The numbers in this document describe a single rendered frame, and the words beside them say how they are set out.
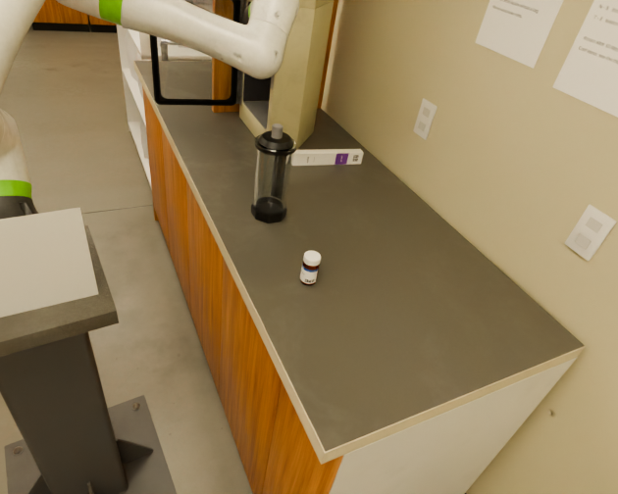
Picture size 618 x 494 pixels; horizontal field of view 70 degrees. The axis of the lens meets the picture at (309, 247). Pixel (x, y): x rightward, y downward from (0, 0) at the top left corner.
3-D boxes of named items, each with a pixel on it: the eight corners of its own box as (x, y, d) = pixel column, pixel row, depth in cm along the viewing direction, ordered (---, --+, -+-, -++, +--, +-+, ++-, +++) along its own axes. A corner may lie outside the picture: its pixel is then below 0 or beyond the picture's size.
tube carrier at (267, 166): (279, 197, 133) (286, 131, 120) (293, 218, 126) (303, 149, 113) (244, 202, 129) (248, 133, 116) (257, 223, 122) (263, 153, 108)
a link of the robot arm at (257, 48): (133, -38, 93) (139, -13, 104) (118, 14, 94) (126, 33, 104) (293, 31, 103) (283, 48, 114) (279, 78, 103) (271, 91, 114)
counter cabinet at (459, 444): (257, 205, 299) (268, 69, 244) (450, 510, 162) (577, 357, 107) (154, 219, 272) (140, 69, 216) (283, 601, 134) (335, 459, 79)
